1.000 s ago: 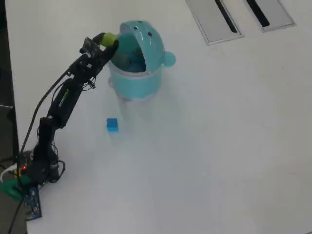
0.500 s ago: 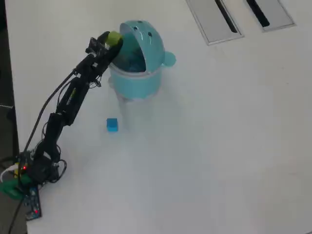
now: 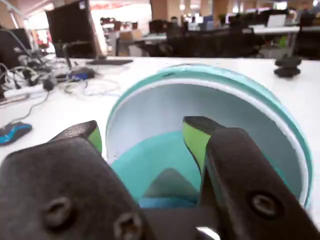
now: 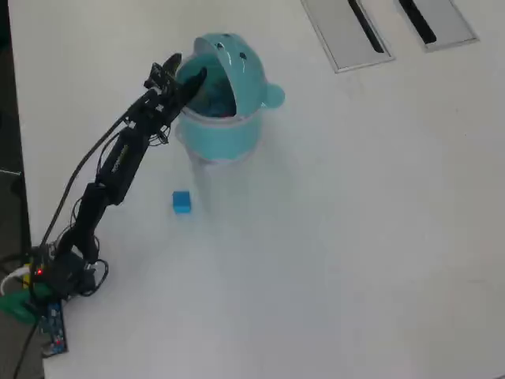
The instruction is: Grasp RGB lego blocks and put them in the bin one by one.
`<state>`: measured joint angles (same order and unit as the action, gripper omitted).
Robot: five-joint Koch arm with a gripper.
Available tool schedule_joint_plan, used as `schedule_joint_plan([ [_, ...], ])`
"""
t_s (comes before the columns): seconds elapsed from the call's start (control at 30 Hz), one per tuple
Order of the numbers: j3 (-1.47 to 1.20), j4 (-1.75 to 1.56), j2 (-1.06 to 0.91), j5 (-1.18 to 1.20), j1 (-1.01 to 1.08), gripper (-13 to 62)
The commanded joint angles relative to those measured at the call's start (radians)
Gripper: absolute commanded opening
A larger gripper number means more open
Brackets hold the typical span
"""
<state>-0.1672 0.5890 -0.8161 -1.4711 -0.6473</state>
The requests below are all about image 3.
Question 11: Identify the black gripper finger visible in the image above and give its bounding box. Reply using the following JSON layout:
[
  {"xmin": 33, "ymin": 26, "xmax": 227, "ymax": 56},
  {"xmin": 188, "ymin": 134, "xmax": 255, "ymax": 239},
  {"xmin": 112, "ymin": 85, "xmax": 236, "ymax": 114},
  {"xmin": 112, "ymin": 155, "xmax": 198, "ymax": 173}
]
[
  {"xmin": 0, "ymin": 120, "xmax": 156, "ymax": 240},
  {"xmin": 183, "ymin": 116, "xmax": 320, "ymax": 240}
]

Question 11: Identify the small black monitor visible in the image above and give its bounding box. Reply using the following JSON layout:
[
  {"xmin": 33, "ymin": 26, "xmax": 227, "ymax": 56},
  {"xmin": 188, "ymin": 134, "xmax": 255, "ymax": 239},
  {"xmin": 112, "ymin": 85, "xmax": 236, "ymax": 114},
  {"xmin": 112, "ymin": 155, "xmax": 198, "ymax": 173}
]
[{"xmin": 0, "ymin": 27, "xmax": 32, "ymax": 69}]

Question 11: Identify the blue black device box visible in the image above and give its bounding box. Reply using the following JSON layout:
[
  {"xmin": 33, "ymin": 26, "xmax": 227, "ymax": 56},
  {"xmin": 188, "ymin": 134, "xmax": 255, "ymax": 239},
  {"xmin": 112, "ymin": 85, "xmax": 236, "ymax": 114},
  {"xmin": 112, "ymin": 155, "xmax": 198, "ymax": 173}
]
[{"xmin": 68, "ymin": 67, "xmax": 96, "ymax": 83}]

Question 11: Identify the white laptop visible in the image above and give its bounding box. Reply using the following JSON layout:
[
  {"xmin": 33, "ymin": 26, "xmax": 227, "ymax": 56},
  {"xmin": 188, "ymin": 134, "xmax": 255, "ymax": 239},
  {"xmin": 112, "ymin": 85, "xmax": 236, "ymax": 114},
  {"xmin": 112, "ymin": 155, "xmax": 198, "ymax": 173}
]
[{"xmin": 266, "ymin": 14, "xmax": 287, "ymax": 28}]

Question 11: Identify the large black monitor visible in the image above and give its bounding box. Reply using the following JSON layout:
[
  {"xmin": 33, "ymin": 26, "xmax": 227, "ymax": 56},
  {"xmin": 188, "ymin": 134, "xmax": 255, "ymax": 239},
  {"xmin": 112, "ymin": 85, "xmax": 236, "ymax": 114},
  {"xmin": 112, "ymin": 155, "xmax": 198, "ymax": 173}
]
[{"xmin": 44, "ymin": 0, "xmax": 102, "ymax": 60}]

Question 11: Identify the black lumpy desk object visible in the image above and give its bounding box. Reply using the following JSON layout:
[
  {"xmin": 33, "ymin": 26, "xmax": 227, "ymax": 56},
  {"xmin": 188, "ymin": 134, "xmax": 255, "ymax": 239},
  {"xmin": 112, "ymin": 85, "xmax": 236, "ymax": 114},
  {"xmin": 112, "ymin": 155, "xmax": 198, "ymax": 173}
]
[{"xmin": 274, "ymin": 55, "xmax": 302, "ymax": 78}]

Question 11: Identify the grey scrap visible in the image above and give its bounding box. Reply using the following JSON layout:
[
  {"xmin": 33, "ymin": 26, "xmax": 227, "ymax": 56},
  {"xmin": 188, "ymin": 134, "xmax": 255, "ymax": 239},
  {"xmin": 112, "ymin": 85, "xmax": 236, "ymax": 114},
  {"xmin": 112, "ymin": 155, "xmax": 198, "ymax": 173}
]
[{"xmin": 142, "ymin": 167, "xmax": 201, "ymax": 200}]

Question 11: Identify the blue black computer mouse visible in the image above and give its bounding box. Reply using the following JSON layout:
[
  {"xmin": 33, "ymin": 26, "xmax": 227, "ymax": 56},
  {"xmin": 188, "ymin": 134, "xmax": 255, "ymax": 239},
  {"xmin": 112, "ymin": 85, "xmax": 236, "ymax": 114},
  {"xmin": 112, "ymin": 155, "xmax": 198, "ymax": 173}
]
[{"xmin": 0, "ymin": 121, "xmax": 33, "ymax": 147}]

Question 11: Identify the black power adapter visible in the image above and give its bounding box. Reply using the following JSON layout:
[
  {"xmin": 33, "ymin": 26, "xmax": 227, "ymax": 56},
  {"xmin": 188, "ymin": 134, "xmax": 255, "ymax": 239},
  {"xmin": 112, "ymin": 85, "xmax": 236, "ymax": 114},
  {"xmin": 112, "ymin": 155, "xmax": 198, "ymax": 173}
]
[{"xmin": 42, "ymin": 77, "xmax": 57, "ymax": 91}]

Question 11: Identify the teal lidded bin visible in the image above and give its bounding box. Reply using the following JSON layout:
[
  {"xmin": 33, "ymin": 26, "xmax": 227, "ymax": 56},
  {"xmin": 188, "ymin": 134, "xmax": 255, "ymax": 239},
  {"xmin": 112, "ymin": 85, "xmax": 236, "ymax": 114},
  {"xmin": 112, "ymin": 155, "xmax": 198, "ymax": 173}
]
[{"xmin": 104, "ymin": 63, "xmax": 313, "ymax": 210}]

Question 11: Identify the white looped cable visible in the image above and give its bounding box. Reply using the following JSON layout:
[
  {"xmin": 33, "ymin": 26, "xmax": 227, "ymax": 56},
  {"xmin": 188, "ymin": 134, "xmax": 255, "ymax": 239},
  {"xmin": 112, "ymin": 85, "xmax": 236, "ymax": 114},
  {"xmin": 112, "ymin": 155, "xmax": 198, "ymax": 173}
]
[{"xmin": 63, "ymin": 79, "xmax": 121, "ymax": 98}]

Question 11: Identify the grey mouse cable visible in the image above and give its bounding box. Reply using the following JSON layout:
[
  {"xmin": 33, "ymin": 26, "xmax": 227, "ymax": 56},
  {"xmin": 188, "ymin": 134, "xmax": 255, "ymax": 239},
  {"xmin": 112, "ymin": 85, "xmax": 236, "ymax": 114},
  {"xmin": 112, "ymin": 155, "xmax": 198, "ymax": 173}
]
[{"xmin": 0, "ymin": 90, "xmax": 50, "ymax": 126}]

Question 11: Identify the black keyboard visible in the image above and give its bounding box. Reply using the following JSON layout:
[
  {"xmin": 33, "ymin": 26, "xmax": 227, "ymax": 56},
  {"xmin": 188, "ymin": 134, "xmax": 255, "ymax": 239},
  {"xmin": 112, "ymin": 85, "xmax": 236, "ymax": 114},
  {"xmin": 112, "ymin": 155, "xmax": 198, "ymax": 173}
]
[{"xmin": 86, "ymin": 59, "xmax": 134, "ymax": 66}]

